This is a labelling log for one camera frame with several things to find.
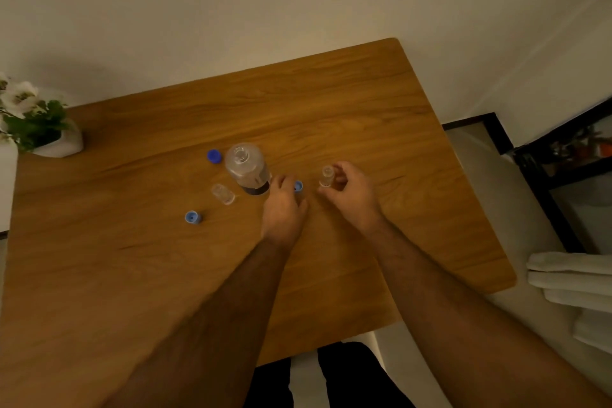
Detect white flowering green plant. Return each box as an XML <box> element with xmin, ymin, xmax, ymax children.
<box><xmin>0</xmin><ymin>72</ymin><xmax>73</xmax><ymax>153</ymax></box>

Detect black metal rack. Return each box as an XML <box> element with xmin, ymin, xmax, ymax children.
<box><xmin>513</xmin><ymin>97</ymin><xmax>612</xmax><ymax>255</ymax></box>

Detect large clear glass bottle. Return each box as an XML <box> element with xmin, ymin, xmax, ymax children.
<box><xmin>225</xmin><ymin>142</ymin><xmax>273</xmax><ymax>196</ymax></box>

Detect white folded towel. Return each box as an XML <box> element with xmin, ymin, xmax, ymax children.
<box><xmin>526</xmin><ymin>251</ymin><xmax>612</xmax><ymax>314</ymax></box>

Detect person's left hand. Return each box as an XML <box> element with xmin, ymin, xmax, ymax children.
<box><xmin>260</xmin><ymin>174</ymin><xmax>310</xmax><ymax>251</ymax></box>

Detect orange items on rack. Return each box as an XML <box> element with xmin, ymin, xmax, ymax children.
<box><xmin>549</xmin><ymin>125</ymin><xmax>612</xmax><ymax>162</ymax></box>

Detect person's right hand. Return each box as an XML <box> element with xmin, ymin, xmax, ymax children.
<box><xmin>318</xmin><ymin>161</ymin><xmax>384</xmax><ymax>233</ymax></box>

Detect person's left leg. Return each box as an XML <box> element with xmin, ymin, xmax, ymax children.
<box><xmin>243</xmin><ymin>356</ymin><xmax>294</xmax><ymax>408</ymax></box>

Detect white chair seat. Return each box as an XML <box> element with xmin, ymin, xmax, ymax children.
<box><xmin>288</xmin><ymin>331</ymin><xmax>389</xmax><ymax>408</ymax></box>

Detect person's right leg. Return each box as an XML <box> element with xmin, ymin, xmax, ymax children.
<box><xmin>317</xmin><ymin>341</ymin><xmax>417</xmax><ymax>408</ymax></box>

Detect person's left forearm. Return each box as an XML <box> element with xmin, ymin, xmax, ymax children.
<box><xmin>102</xmin><ymin>239</ymin><xmax>293</xmax><ymax>408</ymax></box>

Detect person's right forearm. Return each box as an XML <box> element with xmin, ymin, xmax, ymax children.
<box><xmin>361</xmin><ymin>217</ymin><xmax>612</xmax><ymax>408</ymax></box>

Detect white plant pot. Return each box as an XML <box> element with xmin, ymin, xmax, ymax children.
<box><xmin>30</xmin><ymin>120</ymin><xmax>85</xmax><ymax>159</ymax></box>

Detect person's leg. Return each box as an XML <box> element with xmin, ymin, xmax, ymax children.
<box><xmin>243</xmin><ymin>356</ymin><xmax>294</xmax><ymax>408</ymax></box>
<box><xmin>317</xmin><ymin>341</ymin><xmax>417</xmax><ymax>408</ymax></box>

